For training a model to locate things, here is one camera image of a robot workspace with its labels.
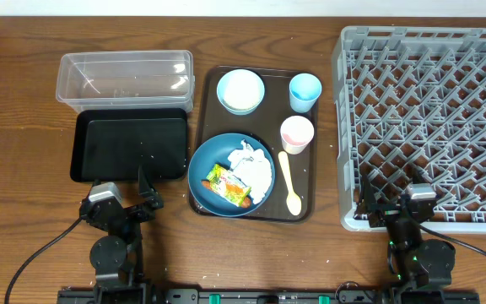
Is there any dark blue plate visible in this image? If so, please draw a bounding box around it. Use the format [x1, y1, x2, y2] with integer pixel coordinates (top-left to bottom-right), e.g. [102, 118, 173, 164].
[187, 133, 276, 217]

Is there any orange carrot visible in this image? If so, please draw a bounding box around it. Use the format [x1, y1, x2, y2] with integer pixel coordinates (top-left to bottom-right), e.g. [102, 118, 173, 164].
[202, 180, 251, 209]

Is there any white napkin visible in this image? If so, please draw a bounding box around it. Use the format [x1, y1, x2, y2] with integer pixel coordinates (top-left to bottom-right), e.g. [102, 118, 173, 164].
[228, 140, 273, 204]

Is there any light blue cup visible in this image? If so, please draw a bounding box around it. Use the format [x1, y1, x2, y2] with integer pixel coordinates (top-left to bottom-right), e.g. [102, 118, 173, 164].
[289, 73, 322, 113]

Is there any green snack wrapper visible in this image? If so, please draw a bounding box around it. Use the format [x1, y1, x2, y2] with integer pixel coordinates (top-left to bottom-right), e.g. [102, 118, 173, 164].
[202, 164, 251, 209]

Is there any brown serving tray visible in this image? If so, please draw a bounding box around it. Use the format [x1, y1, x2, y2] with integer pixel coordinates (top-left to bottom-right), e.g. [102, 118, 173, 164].
[187, 66, 318, 224]

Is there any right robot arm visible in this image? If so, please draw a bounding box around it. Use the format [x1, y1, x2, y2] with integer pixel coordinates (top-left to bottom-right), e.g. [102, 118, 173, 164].
[359, 172, 456, 290]

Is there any black rectangular tray bin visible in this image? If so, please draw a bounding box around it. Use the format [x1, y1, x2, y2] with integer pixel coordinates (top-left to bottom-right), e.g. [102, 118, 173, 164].
[70, 108, 188, 182]

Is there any yellow plastic spoon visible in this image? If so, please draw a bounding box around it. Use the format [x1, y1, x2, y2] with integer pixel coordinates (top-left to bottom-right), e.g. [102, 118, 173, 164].
[278, 151, 302, 216]

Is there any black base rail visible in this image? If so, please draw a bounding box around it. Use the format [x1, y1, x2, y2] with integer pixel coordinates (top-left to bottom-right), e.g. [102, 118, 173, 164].
[57, 289, 480, 304]

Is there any light blue bowl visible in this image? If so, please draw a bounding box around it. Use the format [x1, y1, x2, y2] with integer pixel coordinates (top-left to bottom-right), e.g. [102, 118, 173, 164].
[216, 68, 265, 116]

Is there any pink cup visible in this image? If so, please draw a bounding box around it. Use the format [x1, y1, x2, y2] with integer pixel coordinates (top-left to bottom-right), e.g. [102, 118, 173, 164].
[280, 116, 315, 155]

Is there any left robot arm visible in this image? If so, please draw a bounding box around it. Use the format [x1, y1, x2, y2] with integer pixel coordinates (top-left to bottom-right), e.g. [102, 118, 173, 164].
[79, 166, 164, 290]

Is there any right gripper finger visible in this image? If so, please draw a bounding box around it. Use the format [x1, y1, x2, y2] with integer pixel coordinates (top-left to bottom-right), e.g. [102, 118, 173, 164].
[355, 174, 377, 220]
[411, 166, 427, 184]

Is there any grey dishwasher rack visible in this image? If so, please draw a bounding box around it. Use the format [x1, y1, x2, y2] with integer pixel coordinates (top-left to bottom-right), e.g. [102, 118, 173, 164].
[332, 26, 486, 235]

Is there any clear plastic waste bin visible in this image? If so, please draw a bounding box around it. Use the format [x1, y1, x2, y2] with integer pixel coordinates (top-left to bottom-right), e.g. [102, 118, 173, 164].
[56, 50, 195, 113]

